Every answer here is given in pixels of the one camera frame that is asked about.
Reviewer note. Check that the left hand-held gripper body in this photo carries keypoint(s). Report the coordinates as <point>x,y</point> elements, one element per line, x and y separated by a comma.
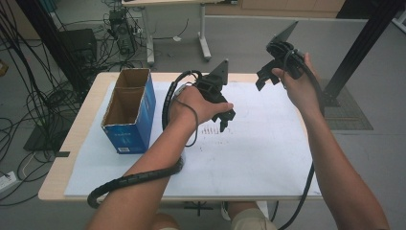
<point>212,86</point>

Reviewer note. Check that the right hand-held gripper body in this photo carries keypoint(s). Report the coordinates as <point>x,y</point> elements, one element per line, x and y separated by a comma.
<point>282,52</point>

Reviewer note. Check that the blue cardboard box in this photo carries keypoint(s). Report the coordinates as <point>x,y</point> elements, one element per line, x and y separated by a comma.
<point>137,127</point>

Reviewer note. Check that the person's left hand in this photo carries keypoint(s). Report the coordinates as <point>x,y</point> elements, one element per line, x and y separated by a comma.
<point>191,107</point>

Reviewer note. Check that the person's right hand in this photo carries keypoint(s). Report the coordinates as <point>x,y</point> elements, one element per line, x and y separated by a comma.
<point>301,91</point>

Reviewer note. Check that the white desk with metal legs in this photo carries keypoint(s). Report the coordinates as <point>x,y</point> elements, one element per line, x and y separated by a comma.
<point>204,44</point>

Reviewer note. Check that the white paper mat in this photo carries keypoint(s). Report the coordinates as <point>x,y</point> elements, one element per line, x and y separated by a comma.
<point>255,153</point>

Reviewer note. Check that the person's right leg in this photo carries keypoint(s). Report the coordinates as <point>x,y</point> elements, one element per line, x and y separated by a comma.
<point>252,220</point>

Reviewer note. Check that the person's leg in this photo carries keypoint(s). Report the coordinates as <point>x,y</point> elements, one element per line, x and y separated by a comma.
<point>252,220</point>
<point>166,223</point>

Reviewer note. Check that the computer tower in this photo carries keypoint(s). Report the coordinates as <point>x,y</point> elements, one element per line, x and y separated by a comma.
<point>123,32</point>

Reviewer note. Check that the person's left leg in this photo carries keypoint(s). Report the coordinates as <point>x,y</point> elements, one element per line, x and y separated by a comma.
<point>166,223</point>

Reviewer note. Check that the black equipment box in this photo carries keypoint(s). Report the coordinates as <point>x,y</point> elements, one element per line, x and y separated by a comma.
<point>79,44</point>

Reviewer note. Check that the dark tape strip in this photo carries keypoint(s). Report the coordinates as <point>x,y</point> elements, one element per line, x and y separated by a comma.
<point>62,154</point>

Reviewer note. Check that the black floor plate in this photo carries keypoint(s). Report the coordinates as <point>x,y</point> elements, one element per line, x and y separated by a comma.
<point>41,140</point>

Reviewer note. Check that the white power strip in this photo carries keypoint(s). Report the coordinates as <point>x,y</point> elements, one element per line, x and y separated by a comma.
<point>7,182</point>

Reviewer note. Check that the black metal frame post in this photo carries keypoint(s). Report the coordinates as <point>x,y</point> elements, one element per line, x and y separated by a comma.
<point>360,48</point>
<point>54,41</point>

